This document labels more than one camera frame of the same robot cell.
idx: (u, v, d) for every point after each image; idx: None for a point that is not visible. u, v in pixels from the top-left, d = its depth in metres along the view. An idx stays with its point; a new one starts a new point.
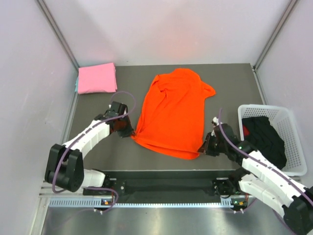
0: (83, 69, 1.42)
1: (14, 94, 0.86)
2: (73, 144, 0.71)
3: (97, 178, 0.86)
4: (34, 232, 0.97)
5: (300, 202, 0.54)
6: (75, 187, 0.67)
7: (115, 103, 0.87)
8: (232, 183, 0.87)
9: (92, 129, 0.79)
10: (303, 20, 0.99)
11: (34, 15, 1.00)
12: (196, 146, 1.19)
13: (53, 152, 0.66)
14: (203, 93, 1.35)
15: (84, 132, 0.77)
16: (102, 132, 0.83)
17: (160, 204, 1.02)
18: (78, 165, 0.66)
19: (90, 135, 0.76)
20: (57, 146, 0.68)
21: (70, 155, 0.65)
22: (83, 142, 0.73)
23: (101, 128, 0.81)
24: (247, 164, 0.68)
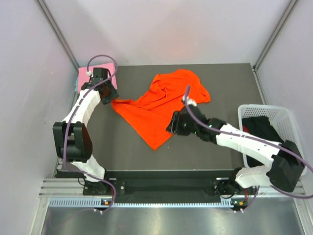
0: (83, 68, 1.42)
1: (14, 94, 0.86)
2: (72, 118, 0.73)
3: (98, 169, 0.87)
4: (34, 232, 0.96)
5: (280, 158, 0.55)
6: (87, 155, 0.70)
7: (97, 69, 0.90)
8: (233, 186, 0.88)
9: (83, 100, 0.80)
10: (303, 20, 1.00)
11: (33, 15, 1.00)
12: (158, 142, 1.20)
13: (56, 130, 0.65)
14: (198, 97, 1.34)
15: (78, 105, 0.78)
16: (94, 99, 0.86)
17: (160, 204, 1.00)
18: (84, 136, 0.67)
19: (85, 105, 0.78)
20: (58, 123, 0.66)
21: (74, 129, 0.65)
22: (81, 113, 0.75)
23: (91, 96, 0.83)
24: (221, 141, 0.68)
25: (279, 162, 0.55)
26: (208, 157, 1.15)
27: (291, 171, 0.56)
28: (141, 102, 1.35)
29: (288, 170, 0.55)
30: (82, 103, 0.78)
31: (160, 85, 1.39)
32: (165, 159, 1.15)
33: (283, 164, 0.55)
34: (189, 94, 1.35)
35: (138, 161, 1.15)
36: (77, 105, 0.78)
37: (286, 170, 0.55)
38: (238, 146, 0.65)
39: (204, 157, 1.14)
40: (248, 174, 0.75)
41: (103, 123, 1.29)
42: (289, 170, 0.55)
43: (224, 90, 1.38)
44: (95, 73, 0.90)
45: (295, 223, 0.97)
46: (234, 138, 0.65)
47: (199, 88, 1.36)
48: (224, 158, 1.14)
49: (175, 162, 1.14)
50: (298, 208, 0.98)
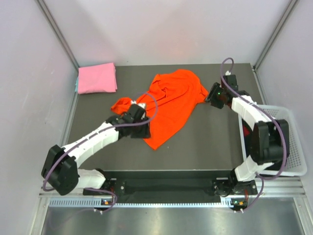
0: (83, 69, 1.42)
1: (14, 93, 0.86)
2: (72, 149, 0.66)
3: (95, 181, 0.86)
4: (34, 232, 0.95)
5: (264, 124, 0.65)
6: (65, 189, 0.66)
7: (134, 107, 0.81)
8: (232, 179, 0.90)
9: (97, 135, 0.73)
10: (303, 20, 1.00)
11: (34, 14, 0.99)
12: (158, 143, 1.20)
13: (51, 152, 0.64)
14: (198, 97, 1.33)
15: (87, 137, 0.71)
16: (109, 137, 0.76)
17: (160, 203, 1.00)
18: (70, 173, 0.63)
19: (93, 142, 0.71)
20: (56, 147, 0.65)
21: (64, 162, 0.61)
22: (83, 149, 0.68)
23: (109, 134, 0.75)
24: (235, 102, 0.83)
25: (260, 125, 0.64)
26: (208, 157, 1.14)
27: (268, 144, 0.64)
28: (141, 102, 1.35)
29: (263, 138, 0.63)
30: (92, 138, 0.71)
31: (160, 86, 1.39)
32: (167, 159, 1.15)
33: (263, 129, 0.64)
34: (189, 94, 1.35)
35: (139, 161, 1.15)
36: (86, 137, 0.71)
37: (262, 135, 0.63)
38: (243, 110, 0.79)
39: (204, 156, 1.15)
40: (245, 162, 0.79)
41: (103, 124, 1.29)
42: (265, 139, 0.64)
43: None
44: (129, 110, 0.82)
45: (295, 224, 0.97)
46: (245, 103, 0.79)
47: (199, 88, 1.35)
48: (224, 158, 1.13)
49: (176, 162, 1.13)
50: (298, 208, 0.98)
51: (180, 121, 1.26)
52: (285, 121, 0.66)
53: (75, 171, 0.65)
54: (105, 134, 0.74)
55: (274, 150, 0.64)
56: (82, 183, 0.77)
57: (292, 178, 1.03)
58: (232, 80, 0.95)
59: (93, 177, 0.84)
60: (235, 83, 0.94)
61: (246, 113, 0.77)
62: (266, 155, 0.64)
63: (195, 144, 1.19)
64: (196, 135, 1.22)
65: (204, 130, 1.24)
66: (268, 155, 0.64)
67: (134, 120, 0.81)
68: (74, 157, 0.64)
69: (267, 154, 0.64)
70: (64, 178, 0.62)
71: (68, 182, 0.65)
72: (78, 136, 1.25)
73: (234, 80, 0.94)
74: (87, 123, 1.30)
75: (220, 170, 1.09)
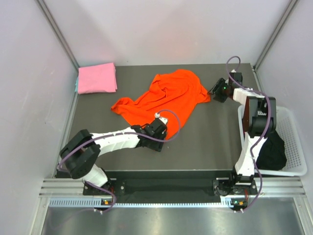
0: (83, 69, 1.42)
1: (14, 93, 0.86)
2: (99, 139, 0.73)
3: (98, 178, 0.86)
4: (34, 232, 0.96)
5: (254, 100, 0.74)
6: (77, 175, 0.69)
7: (157, 122, 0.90)
8: (231, 177, 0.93)
9: (122, 135, 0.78)
10: (303, 20, 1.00)
11: (33, 14, 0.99)
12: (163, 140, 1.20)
13: (79, 135, 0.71)
14: (198, 97, 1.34)
15: (113, 133, 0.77)
16: (130, 142, 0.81)
17: (160, 203, 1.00)
18: (89, 160, 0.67)
19: (117, 140, 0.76)
20: (86, 132, 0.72)
21: (89, 147, 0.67)
22: (107, 142, 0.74)
23: (131, 138, 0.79)
24: (235, 91, 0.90)
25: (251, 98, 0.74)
26: (208, 157, 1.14)
27: (257, 116, 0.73)
28: (140, 102, 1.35)
29: (251, 110, 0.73)
30: (117, 136, 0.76)
31: (160, 86, 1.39)
32: (167, 158, 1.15)
33: (252, 103, 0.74)
34: (189, 94, 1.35)
35: (138, 161, 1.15)
36: (112, 133, 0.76)
37: (251, 108, 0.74)
38: (241, 96, 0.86)
39: (204, 155, 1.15)
40: (242, 152, 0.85)
41: (103, 124, 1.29)
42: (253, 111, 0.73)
43: None
44: (152, 125, 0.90)
45: (295, 223, 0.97)
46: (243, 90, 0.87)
47: (199, 88, 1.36)
48: (224, 158, 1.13)
49: (177, 162, 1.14)
50: (298, 208, 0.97)
51: (180, 121, 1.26)
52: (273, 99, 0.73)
53: (93, 160, 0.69)
54: (128, 137, 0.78)
55: (259, 122, 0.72)
56: (89, 175, 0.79)
57: (292, 178, 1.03)
58: (237, 77, 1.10)
59: (99, 175, 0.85)
60: (240, 81, 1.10)
61: (243, 98, 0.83)
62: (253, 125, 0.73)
63: (195, 144, 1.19)
64: (196, 135, 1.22)
65: (204, 130, 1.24)
66: (253, 125, 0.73)
67: (154, 133, 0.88)
68: (98, 145, 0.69)
69: (253, 124, 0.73)
70: (81, 163, 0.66)
71: (83, 169, 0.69)
72: None
73: (239, 77, 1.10)
74: (87, 123, 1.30)
75: (220, 170, 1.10)
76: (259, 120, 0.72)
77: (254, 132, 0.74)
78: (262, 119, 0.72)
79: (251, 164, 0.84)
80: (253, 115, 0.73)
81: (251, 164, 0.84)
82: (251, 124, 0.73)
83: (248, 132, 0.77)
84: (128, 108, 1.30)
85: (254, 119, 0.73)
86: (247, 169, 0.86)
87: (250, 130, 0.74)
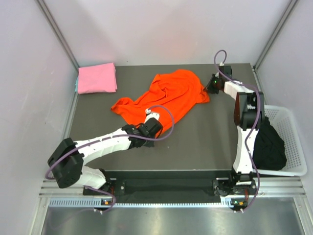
0: (83, 69, 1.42)
1: (14, 93, 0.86)
2: (83, 147, 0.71)
3: (94, 180, 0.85)
4: (34, 232, 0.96)
5: (243, 94, 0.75)
6: (64, 185, 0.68)
7: (152, 121, 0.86)
8: (231, 178, 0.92)
9: (110, 139, 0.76)
10: (303, 21, 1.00)
11: (34, 14, 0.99)
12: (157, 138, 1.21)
13: (63, 145, 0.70)
14: (198, 97, 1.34)
15: (100, 139, 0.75)
16: (121, 145, 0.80)
17: (160, 204, 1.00)
18: (76, 170, 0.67)
19: (104, 145, 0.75)
20: (69, 141, 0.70)
21: (72, 158, 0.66)
22: (93, 149, 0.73)
23: (121, 142, 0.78)
24: (226, 84, 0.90)
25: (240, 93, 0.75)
26: (208, 157, 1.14)
27: (245, 110, 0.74)
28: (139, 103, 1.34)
29: (241, 105, 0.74)
30: (104, 141, 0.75)
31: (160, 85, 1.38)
32: (167, 157, 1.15)
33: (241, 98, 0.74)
34: (189, 94, 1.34)
35: (138, 161, 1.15)
36: (99, 139, 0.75)
37: (241, 104, 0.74)
38: (232, 89, 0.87)
39: (203, 155, 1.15)
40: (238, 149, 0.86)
41: (103, 124, 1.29)
42: (243, 105, 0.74)
43: None
44: (146, 124, 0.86)
45: (295, 224, 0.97)
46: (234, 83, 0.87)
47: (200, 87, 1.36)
48: (224, 158, 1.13)
49: (177, 162, 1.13)
50: (298, 208, 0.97)
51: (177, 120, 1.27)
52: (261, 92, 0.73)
53: (79, 170, 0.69)
54: (118, 141, 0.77)
55: (249, 116, 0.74)
56: (83, 180, 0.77)
57: (292, 178, 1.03)
58: (227, 69, 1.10)
59: (94, 176, 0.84)
60: (230, 72, 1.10)
61: (234, 91, 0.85)
62: (243, 119, 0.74)
63: (195, 144, 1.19)
64: (197, 135, 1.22)
65: (204, 130, 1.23)
66: (243, 119, 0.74)
67: (149, 133, 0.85)
68: (82, 154, 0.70)
69: (244, 118, 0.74)
70: (66, 174, 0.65)
71: (71, 178, 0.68)
72: (78, 136, 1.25)
73: (229, 70, 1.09)
74: (87, 123, 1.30)
75: (220, 170, 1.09)
76: (247, 113, 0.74)
77: (245, 126, 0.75)
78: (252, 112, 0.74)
79: (248, 160, 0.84)
80: (242, 109, 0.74)
81: (248, 160, 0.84)
82: (241, 117, 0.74)
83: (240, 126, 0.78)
84: (127, 108, 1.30)
85: (243, 113, 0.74)
86: (245, 166, 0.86)
87: (242, 124, 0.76)
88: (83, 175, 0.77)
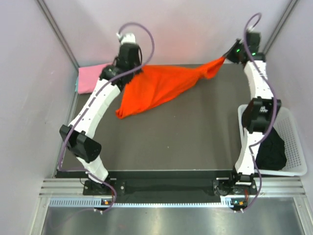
0: (83, 69, 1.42)
1: (14, 94, 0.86)
2: (78, 123, 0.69)
3: (101, 172, 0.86)
4: (34, 232, 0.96)
5: (258, 101, 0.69)
6: (93, 156, 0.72)
7: (125, 48, 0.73)
8: (232, 177, 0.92)
9: (96, 98, 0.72)
10: (303, 20, 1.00)
11: (34, 14, 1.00)
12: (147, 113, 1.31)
13: (62, 132, 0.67)
14: None
15: (87, 106, 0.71)
16: (110, 96, 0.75)
17: (160, 203, 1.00)
18: (88, 145, 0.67)
19: (96, 108, 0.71)
20: (65, 126, 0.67)
21: (78, 138, 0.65)
22: (88, 119, 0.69)
23: (107, 93, 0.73)
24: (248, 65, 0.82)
25: (255, 100, 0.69)
26: (210, 157, 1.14)
27: (256, 117, 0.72)
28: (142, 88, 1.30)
29: (252, 112, 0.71)
30: (92, 107, 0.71)
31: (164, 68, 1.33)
32: (167, 157, 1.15)
33: (256, 105, 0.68)
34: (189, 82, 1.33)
35: (138, 161, 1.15)
36: (86, 107, 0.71)
37: (254, 110, 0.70)
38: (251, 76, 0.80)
39: (204, 155, 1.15)
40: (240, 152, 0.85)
41: (103, 123, 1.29)
42: (256, 112, 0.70)
43: (224, 90, 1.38)
44: (121, 53, 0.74)
45: (295, 224, 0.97)
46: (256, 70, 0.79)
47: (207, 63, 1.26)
48: (224, 158, 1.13)
49: (176, 162, 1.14)
50: (298, 208, 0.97)
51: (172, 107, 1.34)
52: (279, 102, 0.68)
53: (93, 140, 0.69)
54: (104, 95, 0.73)
55: (257, 122, 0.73)
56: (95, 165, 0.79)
57: (292, 178, 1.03)
58: (255, 38, 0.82)
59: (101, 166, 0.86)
60: (257, 43, 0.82)
61: (253, 82, 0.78)
62: (251, 123, 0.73)
63: (195, 143, 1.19)
64: (197, 134, 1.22)
65: (204, 130, 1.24)
66: (251, 125, 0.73)
67: (129, 62, 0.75)
68: (83, 131, 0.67)
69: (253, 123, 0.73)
70: (86, 150, 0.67)
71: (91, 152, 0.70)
72: None
73: (257, 39, 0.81)
74: None
75: (220, 170, 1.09)
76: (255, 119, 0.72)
77: (251, 130, 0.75)
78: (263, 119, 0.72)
79: (251, 162, 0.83)
80: (253, 116, 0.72)
81: (250, 162, 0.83)
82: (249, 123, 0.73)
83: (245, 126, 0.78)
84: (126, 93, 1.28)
85: (253, 119, 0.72)
86: (247, 167, 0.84)
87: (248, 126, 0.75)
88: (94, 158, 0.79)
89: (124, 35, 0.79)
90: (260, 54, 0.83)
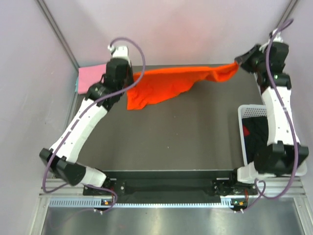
0: (83, 69, 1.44)
1: (14, 93, 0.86)
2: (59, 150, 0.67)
3: (97, 177, 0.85)
4: (34, 232, 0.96)
5: (280, 147, 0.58)
6: (76, 181, 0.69)
7: (111, 69, 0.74)
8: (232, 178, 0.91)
9: (79, 121, 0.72)
10: (303, 21, 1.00)
11: (34, 15, 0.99)
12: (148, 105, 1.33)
13: (42, 158, 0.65)
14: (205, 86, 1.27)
15: (70, 129, 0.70)
16: (95, 118, 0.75)
17: (160, 203, 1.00)
18: (70, 171, 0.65)
19: (78, 132, 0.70)
20: (44, 152, 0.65)
21: (58, 164, 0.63)
22: (71, 143, 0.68)
23: (92, 115, 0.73)
24: (268, 92, 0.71)
25: (275, 146, 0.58)
26: (211, 157, 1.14)
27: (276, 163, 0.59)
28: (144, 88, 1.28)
29: (272, 159, 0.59)
30: (75, 130, 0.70)
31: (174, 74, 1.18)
32: (165, 159, 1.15)
33: (276, 152, 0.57)
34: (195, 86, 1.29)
35: (138, 162, 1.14)
36: (68, 129, 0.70)
37: (273, 157, 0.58)
38: (271, 109, 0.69)
39: (203, 156, 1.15)
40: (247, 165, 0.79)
41: (103, 123, 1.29)
42: (276, 159, 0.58)
43: (224, 90, 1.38)
44: (109, 71, 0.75)
45: (295, 224, 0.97)
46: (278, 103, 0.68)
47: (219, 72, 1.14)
48: (224, 158, 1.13)
49: (175, 162, 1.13)
50: (298, 208, 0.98)
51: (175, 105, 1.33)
52: (307, 150, 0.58)
53: (76, 165, 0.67)
54: (88, 116, 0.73)
55: (276, 168, 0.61)
56: (87, 179, 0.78)
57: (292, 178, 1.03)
58: (279, 57, 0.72)
59: (97, 173, 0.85)
60: (283, 60, 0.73)
61: (271, 117, 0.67)
62: (268, 170, 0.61)
63: (196, 144, 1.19)
64: (198, 134, 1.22)
65: (205, 130, 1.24)
66: (267, 170, 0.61)
67: (117, 81, 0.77)
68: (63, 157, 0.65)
69: (271, 170, 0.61)
70: (67, 176, 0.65)
71: (76, 176, 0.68)
72: None
73: (283, 57, 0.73)
74: None
75: (220, 170, 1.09)
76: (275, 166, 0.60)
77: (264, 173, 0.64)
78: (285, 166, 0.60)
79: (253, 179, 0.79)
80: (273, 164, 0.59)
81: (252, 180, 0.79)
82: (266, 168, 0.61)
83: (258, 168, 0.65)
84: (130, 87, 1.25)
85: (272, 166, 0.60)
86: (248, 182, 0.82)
87: (264, 171, 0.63)
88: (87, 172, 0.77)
89: (116, 47, 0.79)
90: (285, 78, 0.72)
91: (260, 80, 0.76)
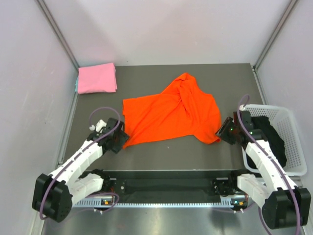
0: (83, 69, 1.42)
1: (14, 93, 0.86)
2: (59, 175, 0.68)
3: (94, 185, 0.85)
4: (34, 232, 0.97)
5: (283, 194, 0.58)
6: (62, 216, 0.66)
7: (112, 120, 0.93)
8: (232, 178, 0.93)
9: (82, 153, 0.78)
10: (303, 20, 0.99)
11: (33, 14, 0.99)
12: (149, 129, 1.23)
13: (39, 183, 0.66)
14: (207, 107, 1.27)
15: (73, 159, 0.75)
16: (94, 154, 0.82)
17: (160, 203, 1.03)
18: (64, 198, 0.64)
19: (79, 162, 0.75)
20: (44, 176, 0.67)
21: (55, 188, 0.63)
22: (71, 171, 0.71)
23: (93, 150, 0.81)
24: (251, 147, 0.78)
25: (278, 194, 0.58)
26: (210, 155, 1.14)
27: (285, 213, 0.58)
28: (142, 109, 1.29)
29: (279, 211, 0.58)
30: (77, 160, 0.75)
31: (173, 137, 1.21)
32: (160, 161, 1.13)
33: (281, 199, 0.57)
34: (199, 105, 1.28)
35: (139, 164, 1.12)
36: (71, 159, 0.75)
37: (279, 205, 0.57)
38: (258, 161, 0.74)
39: (203, 156, 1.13)
40: (250, 185, 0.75)
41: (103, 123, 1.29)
42: (282, 209, 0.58)
43: (225, 90, 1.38)
44: (108, 124, 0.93)
45: None
46: (260, 151, 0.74)
47: (213, 125, 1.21)
48: (223, 158, 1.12)
49: (166, 163, 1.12)
50: None
51: (176, 128, 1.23)
52: (308, 192, 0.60)
53: (69, 194, 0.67)
54: (89, 152, 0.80)
55: (289, 218, 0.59)
56: (80, 195, 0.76)
57: (292, 178, 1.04)
58: (246, 117, 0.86)
59: (89, 184, 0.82)
60: (249, 120, 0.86)
61: (262, 167, 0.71)
62: (280, 224, 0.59)
63: (195, 144, 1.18)
64: None
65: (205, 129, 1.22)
66: (282, 224, 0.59)
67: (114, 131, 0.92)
68: (63, 182, 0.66)
69: (283, 223, 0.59)
70: (57, 204, 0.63)
71: (64, 208, 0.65)
72: (78, 136, 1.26)
73: (248, 118, 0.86)
74: (87, 123, 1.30)
75: (220, 170, 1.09)
76: (284, 218, 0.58)
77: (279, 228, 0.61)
78: (293, 215, 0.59)
79: None
80: (283, 215, 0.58)
81: None
82: (282, 222, 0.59)
83: (268, 225, 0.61)
84: (132, 104, 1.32)
85: (284, 217, 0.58)
86: None
87: (275, 227, 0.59)
88: (74, 193, 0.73)
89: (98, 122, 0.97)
90: (258, 132, 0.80)
91: (239, 137, 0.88)
